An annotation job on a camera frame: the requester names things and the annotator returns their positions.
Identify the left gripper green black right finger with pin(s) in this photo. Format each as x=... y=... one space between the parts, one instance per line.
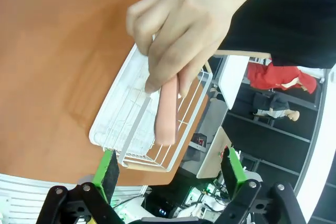
x=233 y=174

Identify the left gripper green black left finger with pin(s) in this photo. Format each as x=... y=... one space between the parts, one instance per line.
x=106 y=174

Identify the pink cylindrical tube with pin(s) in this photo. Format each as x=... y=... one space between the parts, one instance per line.
x=166 y=113

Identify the person's right hand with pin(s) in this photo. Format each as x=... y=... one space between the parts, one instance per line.
x=181 y=24

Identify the beige tabletop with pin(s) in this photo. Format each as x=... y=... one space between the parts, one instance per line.
x=212 y=155

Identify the white drain tray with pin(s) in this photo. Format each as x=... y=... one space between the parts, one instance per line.
x=118 y=103

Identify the white slatted panel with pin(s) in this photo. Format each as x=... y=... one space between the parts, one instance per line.
x=21 y=190

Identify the white table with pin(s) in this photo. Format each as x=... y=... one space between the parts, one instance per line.
x=232 y=82

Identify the red garment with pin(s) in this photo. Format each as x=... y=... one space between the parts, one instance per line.
x=278 y=77

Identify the person's black T-shirt torso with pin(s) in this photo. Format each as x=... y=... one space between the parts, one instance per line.
x=288 y=30

